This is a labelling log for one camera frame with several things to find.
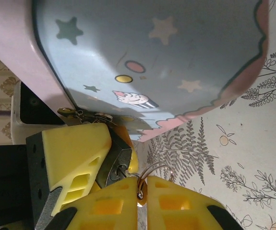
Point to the floral table cover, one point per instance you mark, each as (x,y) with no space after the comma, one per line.
(248,155)

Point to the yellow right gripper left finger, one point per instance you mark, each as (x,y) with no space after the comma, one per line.
(128,215)

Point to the dark grey padlock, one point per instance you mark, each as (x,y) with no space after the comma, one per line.
(118,155)

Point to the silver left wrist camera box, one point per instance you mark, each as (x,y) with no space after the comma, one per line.
(32,107)

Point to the brass box hasp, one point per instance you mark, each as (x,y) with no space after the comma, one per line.
(101,117)

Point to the small metal key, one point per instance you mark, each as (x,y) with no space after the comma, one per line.
(142,215)

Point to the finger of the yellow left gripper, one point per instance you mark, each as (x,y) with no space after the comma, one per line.
(134,163)
(75,141)

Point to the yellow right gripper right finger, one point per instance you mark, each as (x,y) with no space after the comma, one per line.
(152,215)

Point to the blue pink printed tin box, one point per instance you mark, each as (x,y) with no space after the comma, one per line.
(152,48)

